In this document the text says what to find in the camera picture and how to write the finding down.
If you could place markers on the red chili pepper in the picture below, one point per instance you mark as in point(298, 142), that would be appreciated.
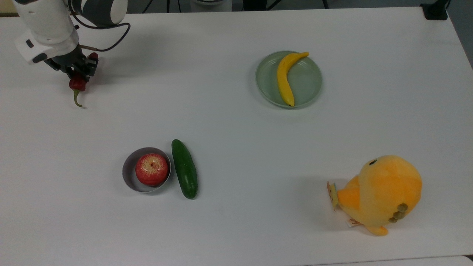
point(77, 84)

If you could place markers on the tan cardboard box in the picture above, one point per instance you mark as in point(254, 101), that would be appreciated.
point(7, 14)

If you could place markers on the red apple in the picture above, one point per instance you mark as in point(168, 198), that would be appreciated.
point(152, 170)

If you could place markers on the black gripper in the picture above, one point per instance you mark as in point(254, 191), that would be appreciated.
point(70, 59)

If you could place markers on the small grey metal bowl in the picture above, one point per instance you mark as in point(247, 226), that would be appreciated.
point(128, 173)

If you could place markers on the orange plush toy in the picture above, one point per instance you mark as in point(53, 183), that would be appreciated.
point(384, 192)

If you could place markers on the pale green plastic plate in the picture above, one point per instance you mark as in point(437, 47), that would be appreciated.
point(306, 79)

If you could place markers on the paper hang tag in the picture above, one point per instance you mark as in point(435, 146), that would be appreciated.
point(333, 195)

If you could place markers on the black stand base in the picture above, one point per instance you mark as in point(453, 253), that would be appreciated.
point(435, 10)

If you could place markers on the green cucumber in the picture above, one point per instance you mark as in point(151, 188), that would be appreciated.
point(184, 170)

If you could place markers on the yellow banana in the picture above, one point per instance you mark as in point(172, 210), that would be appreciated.
point(283, 79)

